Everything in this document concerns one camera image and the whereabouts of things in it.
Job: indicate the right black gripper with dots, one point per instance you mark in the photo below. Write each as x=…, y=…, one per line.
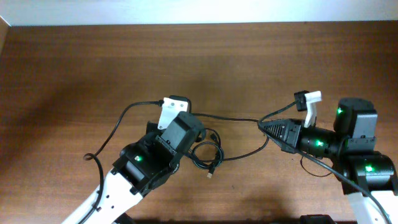
x=294, y=134

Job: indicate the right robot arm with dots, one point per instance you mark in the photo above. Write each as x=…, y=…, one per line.
x=368, y=177

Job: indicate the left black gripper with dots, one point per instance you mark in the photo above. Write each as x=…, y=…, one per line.
x=152, y=128

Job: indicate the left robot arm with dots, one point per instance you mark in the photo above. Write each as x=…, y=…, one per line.
x=141, y=167

